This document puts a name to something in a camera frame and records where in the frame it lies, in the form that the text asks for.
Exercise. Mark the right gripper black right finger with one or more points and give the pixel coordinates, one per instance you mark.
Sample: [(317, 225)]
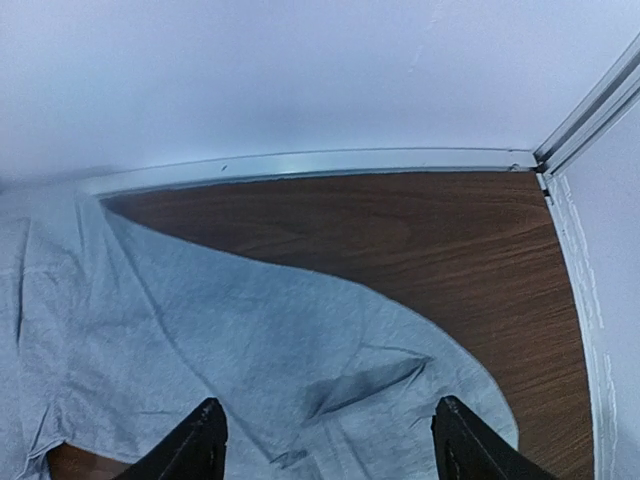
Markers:
[(467, 448)]

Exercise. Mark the right aluminium frame post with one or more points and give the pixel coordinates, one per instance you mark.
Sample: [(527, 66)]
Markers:
[(613, 95)]

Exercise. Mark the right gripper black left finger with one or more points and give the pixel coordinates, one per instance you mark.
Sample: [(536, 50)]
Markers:
[(195, 449)]

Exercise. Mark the grey long sleeve shirt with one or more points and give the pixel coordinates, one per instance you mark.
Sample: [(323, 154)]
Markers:
[(111, 333)]

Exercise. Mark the rear aluminium table edge rail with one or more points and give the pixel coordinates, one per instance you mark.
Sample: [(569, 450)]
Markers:
[(308, 164)]

